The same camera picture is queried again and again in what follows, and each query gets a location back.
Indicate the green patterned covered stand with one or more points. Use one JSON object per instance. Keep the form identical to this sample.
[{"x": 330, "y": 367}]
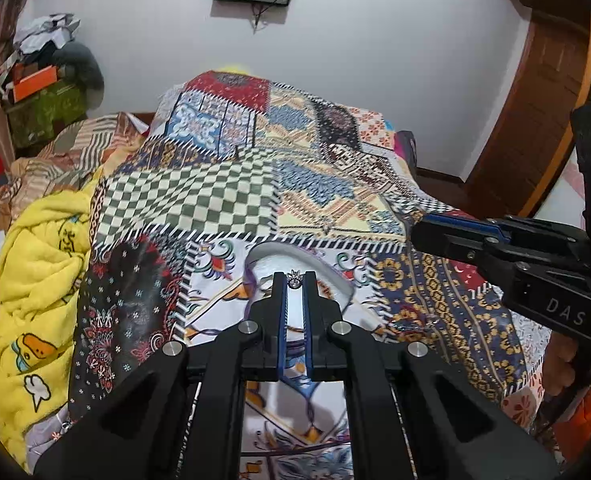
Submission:
[{"x": 40, "y": 117}]

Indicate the dark grey backpack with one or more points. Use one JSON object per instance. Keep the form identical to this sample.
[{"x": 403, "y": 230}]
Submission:
[{"x": 405, "y": 146}]

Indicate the small silver charm earring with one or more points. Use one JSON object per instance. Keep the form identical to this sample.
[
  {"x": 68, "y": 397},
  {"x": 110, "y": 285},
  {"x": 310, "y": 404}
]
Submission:
[{"x": 295, "y": 279}]

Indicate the purple heart-shaped jewelry box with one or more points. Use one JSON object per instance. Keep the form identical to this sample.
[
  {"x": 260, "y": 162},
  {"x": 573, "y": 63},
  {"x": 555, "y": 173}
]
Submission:
[{"x": 266, "y": 259}]

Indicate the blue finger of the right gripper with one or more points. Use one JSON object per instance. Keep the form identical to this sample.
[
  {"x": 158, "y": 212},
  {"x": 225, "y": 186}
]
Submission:
[{"x": 481, "y": 228}]

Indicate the colourful patchwork bedspread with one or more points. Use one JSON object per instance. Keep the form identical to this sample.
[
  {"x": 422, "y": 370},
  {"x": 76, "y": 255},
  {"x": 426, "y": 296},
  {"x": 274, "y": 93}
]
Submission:
[{"x": 422, "y": 375}]

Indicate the pile of grey clothes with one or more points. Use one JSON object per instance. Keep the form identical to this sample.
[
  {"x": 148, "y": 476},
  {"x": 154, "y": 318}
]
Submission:
[{"x": 56, "y": 28}]

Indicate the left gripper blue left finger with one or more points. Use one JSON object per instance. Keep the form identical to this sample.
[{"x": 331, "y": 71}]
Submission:
[{"x": 280, "y": 296}]

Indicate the orange box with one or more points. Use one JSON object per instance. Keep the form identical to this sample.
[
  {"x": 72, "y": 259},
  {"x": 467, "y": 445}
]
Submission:
[{"x": 34, "y": 83}]

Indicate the yellow plush toy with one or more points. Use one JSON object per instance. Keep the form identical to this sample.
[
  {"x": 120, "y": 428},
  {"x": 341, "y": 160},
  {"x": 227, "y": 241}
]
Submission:
[{"x": 234, "y": 69}]

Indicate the yellow cartoon blanket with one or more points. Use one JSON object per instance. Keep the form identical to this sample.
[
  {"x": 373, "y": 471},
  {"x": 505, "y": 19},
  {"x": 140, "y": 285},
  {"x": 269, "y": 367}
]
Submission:
[{"x": 42, "y": 262}]

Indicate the striped brown blanket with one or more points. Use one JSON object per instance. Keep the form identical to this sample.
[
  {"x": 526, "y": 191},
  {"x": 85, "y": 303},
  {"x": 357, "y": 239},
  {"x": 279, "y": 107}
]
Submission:
[{"x": 69, "y": 161}]

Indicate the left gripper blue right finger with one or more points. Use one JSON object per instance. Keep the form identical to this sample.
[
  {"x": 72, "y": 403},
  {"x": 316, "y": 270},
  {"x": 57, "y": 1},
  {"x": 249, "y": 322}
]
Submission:
[{"x": 309, "y": 292}]

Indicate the person's right hand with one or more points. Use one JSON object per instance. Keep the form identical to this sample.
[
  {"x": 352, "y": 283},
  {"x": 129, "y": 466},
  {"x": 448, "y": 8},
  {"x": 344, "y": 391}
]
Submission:
[{"x": 558, "y": 372}]

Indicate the wooden door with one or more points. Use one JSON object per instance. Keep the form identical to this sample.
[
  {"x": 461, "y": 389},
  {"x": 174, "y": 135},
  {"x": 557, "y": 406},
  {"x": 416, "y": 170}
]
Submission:
[{"x": 532, "y": 138}]

